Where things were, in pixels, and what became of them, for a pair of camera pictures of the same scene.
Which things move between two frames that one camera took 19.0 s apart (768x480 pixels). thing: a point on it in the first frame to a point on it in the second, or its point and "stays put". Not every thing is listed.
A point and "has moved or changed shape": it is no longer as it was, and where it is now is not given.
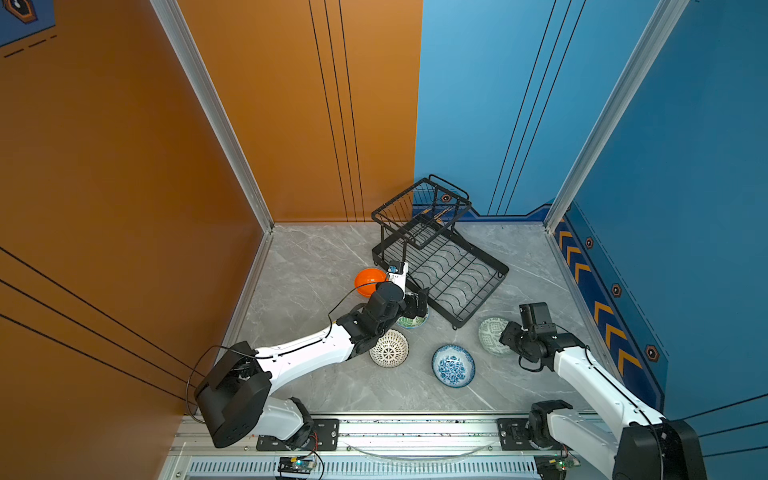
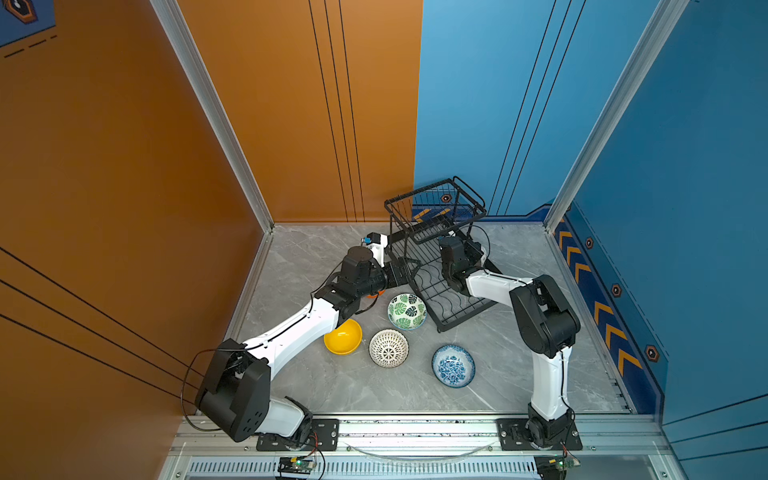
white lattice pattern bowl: x=390 y=350 stays put
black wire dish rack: x=441 y=265 has moved or changed shape
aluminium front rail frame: x=416 y=447 stays put
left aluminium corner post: x=177 y=30 stays put
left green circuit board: x=295 y=465 stays put
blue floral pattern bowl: x=453 y=365 stays put
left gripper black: x=422 y=304 to x=394 y=281
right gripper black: x=509 y=332 to x=474 y=249
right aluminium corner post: x=658 y=29 stays put
